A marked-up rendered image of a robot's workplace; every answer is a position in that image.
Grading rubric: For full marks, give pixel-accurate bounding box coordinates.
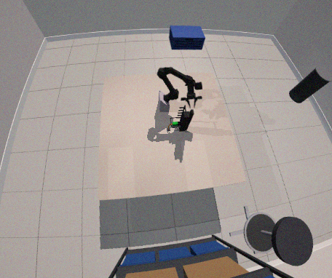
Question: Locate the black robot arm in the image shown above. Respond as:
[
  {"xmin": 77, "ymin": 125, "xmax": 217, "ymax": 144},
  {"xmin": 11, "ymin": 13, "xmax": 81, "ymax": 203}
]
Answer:
[{"xmin": 157, "ymin": 67, "xmax": 202, "ymax": 102}]

